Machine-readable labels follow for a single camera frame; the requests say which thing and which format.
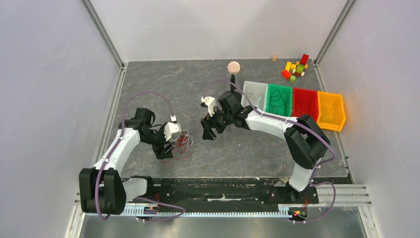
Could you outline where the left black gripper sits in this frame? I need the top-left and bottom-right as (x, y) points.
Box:
(141, 122), (175, 160)

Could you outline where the coloured wire bundle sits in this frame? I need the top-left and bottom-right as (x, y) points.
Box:
(160, 129), (195, 164)

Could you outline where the dark brown wire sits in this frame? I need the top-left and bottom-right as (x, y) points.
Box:
(269, 88), (290, 116)

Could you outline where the yellow brown wire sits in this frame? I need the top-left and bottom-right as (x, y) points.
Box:
(323, 103), (342, 124)

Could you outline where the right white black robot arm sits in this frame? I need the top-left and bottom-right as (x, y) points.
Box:
(201, 91), (330, 202)

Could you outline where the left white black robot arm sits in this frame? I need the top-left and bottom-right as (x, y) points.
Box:
(79, 108), (181, 218)

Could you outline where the white plastic bin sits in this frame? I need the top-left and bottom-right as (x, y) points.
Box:
(243, 81), (268, 111)

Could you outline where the black stand with pink ball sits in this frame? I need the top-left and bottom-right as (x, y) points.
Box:
(227, 61), (241, 95)

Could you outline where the green plastic bin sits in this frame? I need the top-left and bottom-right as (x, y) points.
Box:
(265, 84), (293, 117)

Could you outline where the red plastic bin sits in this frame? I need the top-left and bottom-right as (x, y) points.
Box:
(291, 87), (320, 121)

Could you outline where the pile of coloured toy blocks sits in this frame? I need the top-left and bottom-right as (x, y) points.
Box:
(281, 54), (309, 82)

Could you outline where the orange plastic bin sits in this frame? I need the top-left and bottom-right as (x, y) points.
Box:
(317, 91), (346, 132)

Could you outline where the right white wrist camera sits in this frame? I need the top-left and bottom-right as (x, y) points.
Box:
(201, 96), (217, 117)

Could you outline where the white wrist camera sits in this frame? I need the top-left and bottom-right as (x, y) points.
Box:
(201, 96), (217, 117)
(163, 116), (182, 141)

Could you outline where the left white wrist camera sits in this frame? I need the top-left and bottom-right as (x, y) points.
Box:
(163, 116), (182, 141)

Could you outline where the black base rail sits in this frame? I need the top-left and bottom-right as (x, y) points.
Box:
(119, 177), (320, 218)

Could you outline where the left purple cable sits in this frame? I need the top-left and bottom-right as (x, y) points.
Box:
(94, 91), (186, 223)

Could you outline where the purple cable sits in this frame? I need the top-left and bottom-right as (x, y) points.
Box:
(203, 78), (338, 224)
(94, 91), (186, 223)

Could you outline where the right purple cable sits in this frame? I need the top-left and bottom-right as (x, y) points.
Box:
(203, 78), (338, 224)

